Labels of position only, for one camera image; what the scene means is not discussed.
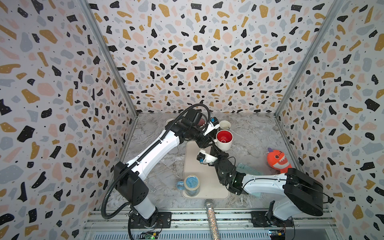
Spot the white mug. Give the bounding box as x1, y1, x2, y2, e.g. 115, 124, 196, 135
214, 130, 234, 152

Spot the grey mug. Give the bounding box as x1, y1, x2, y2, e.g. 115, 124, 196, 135
219, 120, 232, 131

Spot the dark green mug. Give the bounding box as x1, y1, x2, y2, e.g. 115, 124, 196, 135
166, 119, 174, 126

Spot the pink ghost mug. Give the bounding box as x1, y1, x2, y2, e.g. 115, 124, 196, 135
198, 118, 207, 127

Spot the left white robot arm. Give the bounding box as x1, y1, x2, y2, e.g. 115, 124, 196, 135
104, 104, 219, 226

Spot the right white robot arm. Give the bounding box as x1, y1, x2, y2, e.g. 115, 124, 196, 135
210, 154, 324, 227

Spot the blue glazed mug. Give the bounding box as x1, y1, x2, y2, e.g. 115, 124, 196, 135
177, 175, 200, 197

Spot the teal cloth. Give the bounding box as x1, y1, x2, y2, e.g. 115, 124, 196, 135
235, 162, 265, 199

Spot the beige plastic tray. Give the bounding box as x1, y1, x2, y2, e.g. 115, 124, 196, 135
182, 141, 230, 200

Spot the red plush monster toy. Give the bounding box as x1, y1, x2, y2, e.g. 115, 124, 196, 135
267, 148, 292, 174

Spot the glittery tube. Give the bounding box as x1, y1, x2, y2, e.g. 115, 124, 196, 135
205, 200, 221, 240

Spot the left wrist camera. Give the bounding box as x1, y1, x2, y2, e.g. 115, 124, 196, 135
203, 117, 220, 136

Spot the black corrugated cable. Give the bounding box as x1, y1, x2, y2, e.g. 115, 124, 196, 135
100, 103, 212, 240

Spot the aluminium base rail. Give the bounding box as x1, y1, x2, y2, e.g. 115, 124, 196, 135
81, 208, 343, 240

